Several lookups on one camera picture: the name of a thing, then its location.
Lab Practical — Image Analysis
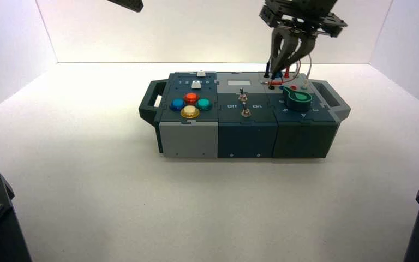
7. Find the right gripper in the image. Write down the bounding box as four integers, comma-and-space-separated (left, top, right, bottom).
259, 0, 349, 79

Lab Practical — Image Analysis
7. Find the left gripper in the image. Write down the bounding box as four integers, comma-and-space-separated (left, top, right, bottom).
106, 0, 145, 13

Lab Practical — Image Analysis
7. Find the black banana plug wire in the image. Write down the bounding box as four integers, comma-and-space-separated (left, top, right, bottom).
264, 54, 276, 80

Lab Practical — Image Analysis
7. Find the green rotary selector knob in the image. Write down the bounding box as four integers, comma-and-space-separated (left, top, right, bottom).
281, 85, 313, 112

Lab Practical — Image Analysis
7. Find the green dome push button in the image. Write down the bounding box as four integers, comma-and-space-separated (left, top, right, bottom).
196, 98, 213, 111

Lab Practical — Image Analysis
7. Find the blue dome push button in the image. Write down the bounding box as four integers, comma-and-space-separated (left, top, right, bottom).
170, 98, 187, 112

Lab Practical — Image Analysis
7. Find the yellow dome push button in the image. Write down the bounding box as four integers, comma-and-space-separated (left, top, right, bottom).
180, 105, 201, 120

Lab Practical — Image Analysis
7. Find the red banana plug wire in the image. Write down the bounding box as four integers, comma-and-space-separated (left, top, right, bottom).
273, 65, 303, 86

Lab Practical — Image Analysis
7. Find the white banana plug wire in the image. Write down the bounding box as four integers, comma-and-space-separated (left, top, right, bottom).
292, 54, 313, 90

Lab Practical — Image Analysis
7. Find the modular control box with handles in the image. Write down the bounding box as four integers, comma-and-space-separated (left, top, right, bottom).
139, 71, 351, 160

